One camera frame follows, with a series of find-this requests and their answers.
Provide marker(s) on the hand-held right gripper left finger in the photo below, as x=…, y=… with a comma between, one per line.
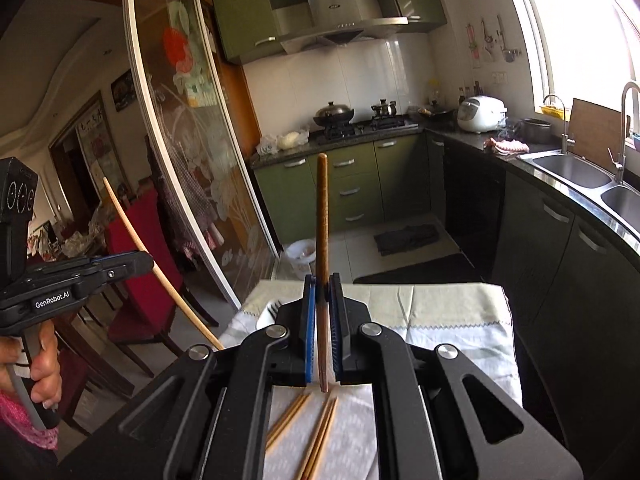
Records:
x=310, y=330

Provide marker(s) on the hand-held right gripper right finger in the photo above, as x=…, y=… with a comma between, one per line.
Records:
x=334, y=330

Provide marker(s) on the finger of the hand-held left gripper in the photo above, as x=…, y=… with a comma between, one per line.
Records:
x=132, y=265
x=100, y=260

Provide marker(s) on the white plastic fork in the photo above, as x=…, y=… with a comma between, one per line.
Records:
x=270, y=311

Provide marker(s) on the light wooden chopstick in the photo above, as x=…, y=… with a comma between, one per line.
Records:
x=121, y=211

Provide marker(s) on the brown wooden chopstick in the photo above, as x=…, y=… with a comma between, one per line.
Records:
x=322, y=435
x=287, y=421
x=314, y=435

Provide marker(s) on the dark brown chopstick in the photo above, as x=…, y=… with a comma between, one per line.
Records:
x=322, y=210

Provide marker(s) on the person's left forearm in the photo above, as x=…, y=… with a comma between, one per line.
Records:
x=20, y=430

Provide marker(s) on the person's left hand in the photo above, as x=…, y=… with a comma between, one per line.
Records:
x=47, y=365

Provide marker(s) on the red upholstered chair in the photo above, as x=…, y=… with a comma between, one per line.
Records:
x=145, y=285

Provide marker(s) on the cluttered wooden dining table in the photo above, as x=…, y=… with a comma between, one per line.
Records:
x=75, y=247

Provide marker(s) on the white trash bin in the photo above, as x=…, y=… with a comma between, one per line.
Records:
x=300, y=255

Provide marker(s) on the pale patterned tablecloth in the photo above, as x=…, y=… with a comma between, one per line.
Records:
x=450, y=320

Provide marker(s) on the dark floor cloth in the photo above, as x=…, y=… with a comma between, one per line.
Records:
x=405, y=237

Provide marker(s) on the patterned glass sliding door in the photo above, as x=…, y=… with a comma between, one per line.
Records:
x=200, y=160

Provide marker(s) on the green base cabinet with drawers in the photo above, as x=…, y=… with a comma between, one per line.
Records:
x=350, y=190

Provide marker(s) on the crumpled white plastic bag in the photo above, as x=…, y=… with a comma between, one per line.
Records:
x=267, y=146

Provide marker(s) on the pale round food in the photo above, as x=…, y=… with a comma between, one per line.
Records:
x=290, y=140

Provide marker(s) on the black gas stove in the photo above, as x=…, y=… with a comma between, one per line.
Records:
x=362, y=128

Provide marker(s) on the black wok with lid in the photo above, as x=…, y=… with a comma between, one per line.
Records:
x=332, y=112

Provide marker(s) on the long green base cabinet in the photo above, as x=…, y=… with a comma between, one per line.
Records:
x=540, y=260

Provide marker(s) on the small steel pot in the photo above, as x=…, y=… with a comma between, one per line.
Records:
x=384, y=108

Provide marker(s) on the dark stone countertop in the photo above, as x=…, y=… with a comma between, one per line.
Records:
x=470, y=141

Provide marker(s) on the black frying pan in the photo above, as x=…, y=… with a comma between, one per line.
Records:
x=440, y=113

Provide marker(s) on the pink cloth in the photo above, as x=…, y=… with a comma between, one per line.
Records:
x=507, y=146

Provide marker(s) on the white rice cooker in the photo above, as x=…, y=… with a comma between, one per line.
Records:
x=481, y=114

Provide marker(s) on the dark sauce bottles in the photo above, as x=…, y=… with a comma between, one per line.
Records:
x=462, y=94

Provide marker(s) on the green upper kitchen cabinets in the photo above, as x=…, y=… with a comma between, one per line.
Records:
x=240, y=15

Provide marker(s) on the dark cooking pot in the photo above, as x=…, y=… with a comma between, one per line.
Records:
x=535, y=130

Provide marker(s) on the steel double sink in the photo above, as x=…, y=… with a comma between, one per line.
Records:
x=575, y=170

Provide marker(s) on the small steel faucet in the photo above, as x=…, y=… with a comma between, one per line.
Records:
x=564, y=135

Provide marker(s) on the yellow sponge holder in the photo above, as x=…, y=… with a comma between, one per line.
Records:
x=550, y=109

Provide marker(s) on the steel range hood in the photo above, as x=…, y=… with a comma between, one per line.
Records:
x=320, y=15

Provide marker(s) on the hanging kitchen tool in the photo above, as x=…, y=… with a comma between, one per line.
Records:
x=506, y=50
x=487, y=40

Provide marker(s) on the wooden cutting board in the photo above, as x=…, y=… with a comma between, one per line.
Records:
x=595, y=127

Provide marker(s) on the tall steel faucet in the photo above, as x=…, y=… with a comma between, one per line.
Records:
x=622, y=135

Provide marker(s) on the kitchen window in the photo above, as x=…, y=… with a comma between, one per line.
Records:
x=575, y=25

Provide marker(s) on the wall calendar poster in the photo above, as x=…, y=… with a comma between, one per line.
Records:
x=95, y=145

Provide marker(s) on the white wall outlet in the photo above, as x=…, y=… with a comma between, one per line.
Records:
x=498, y=77

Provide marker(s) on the pink hanging wall ornament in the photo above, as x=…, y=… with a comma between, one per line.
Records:
x=470, y=42

